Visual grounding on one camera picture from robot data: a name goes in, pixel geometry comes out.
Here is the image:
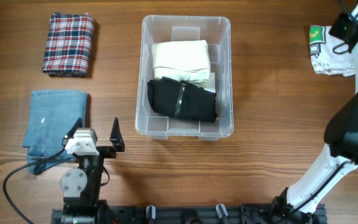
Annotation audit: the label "black garment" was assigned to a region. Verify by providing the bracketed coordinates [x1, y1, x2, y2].
[147, 77, 218, 123]

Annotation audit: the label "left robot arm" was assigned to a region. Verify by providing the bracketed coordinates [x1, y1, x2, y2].
[53, 118, 125, 224]

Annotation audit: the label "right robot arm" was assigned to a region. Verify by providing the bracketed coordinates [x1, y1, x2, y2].
[267, 2, 358, 223]

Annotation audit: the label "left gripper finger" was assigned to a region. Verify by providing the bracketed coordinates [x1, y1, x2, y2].
[65, 118, 83, 139]
[109, 117, 125, 147]

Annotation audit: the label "blue denim jeans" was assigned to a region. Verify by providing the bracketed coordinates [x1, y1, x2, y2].
[22, 90, 88, 175]

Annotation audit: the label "cream white cloth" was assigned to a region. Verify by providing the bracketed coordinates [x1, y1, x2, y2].
[152, 40, 211, 87]

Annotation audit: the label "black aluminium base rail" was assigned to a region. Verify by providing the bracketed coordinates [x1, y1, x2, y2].
[50, 203, 328, 224]

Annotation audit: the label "white printed t-shirt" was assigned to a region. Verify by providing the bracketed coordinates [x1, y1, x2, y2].
[309, 26, 356, 77]

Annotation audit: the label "clear plastic storage bin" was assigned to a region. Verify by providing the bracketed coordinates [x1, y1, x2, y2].
[135, 15, 234, 141]

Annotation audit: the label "red plaid shirt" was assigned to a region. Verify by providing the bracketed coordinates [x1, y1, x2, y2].
[42, 12, 95, 78]

